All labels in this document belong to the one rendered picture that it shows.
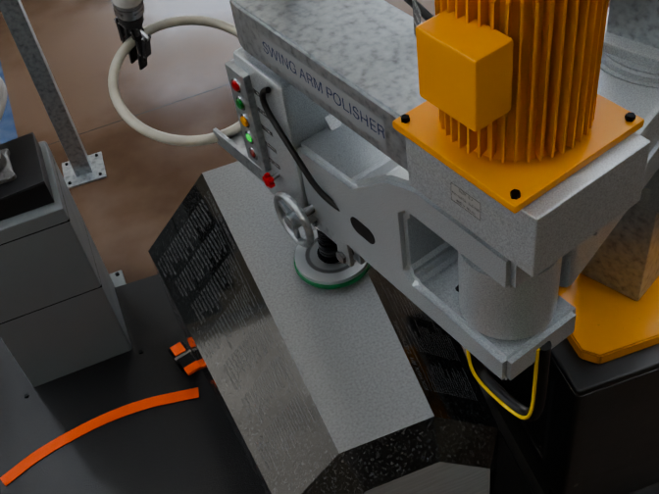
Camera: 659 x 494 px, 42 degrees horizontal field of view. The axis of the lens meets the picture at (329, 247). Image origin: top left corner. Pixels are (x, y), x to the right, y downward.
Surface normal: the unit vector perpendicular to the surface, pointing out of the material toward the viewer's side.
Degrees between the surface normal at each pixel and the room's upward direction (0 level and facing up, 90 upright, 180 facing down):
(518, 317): 90
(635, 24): 90
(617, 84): 0
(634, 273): 90
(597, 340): 0
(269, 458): 45
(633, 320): 0
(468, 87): 90
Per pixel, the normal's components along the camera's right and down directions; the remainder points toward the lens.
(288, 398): -0.73, -0.22
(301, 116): 0.59, 0.54
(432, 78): -0.80, 0.51
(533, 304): 0.34, 0.66
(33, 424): -0.12, -0.68
